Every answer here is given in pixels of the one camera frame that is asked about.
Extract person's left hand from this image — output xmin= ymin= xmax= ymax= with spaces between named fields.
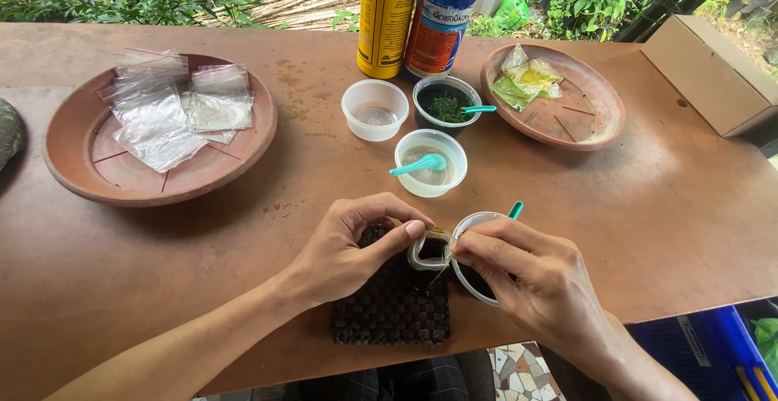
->
xmin=291 ymin=192 xmax=436 ymax=313

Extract person's right hand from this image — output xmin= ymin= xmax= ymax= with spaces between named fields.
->
xmin=451 ymin=218 xmax=610 ymax=354

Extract small clear zip bag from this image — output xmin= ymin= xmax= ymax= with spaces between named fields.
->
xmin=406 ymin=226 xmax=457 ymax=272

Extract dark woven mat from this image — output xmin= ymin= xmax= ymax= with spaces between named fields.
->
xmin=330 ymin=224 xmax=452 ymax=348

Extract clear cup with dark contents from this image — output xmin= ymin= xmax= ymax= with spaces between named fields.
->
xmin=450 ymin=211 xmax=519 ymax=308

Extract clear cup with cloudy liquid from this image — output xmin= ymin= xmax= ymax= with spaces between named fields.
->
xmin=394 ymin=129 xmax=469 ymax=199

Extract person's dark checked trousers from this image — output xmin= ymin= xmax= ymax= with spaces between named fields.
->
xmin=286 ymin=352 xmax=497 ymax=401

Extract blue plastic crate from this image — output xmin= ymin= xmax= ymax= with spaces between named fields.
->
xmin=626 ymin=305 xmax=778 ymax=401

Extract empty clear plastic cup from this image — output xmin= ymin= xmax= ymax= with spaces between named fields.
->
xmin=341 ymin=79 xmax=410 ymax=143

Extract small terracotta plate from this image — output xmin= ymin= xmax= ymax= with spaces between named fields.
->
xmin=479 ymin=44 xmax=627 ymax=152

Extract clear cup with green herbs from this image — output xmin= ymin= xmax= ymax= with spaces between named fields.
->
xmin=413 ymin=75 xmax=483 ymax=131

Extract zip bag with green contents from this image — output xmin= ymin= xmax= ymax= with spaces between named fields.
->
xmin=490 ymin=76 xmax=543 ymax=113

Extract zip bag with yellow contents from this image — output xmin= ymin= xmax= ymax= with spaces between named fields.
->
xmin=507 ymin=59 xmax=564 ymax=100

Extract zip bag with pale contents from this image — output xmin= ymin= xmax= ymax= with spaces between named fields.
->
xmin=501 ymin=44 xmax=530 ymax=74

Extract pile of empty zip bags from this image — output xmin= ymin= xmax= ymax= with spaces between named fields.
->
xmin=97 ymin=48 xmax=256 ymax=174

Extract yellow bottle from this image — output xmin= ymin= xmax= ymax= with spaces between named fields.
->
xmin=357 ymin=0 xmax=423 ymax=80

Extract blue bottle with red label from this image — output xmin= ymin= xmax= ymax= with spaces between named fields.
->
xmin=403 ymin=0 xmax=486 ymax=81

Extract brown cardboard box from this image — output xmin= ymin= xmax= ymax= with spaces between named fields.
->
xmin=641 ymin=15 xmax=778 ymax=138

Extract green plastic bag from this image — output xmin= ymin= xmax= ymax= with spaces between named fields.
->
xmin=491 ymin=0 xmax=531 ymax=32

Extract large terracotta plate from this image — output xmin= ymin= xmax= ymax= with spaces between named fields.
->
xmin=43 ymin=53 xmax=278 ymax=208

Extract black pipes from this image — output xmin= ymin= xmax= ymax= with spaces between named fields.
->
xmin=613 ymin=0 xmax=757 ymax=44

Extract dark grey stone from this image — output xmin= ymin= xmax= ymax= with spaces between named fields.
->
xmin=0 ymin=97 xmax=28 ymax=174

